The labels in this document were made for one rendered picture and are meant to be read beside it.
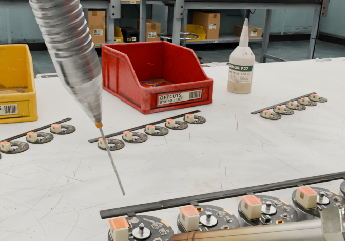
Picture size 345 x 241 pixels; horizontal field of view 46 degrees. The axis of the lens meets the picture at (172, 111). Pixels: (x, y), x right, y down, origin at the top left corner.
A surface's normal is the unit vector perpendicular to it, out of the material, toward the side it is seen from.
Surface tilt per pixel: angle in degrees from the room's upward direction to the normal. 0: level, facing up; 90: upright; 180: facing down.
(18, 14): 90
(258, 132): 0
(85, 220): 0
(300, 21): 90
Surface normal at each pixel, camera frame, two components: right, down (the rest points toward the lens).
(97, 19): 0.45, 0.33
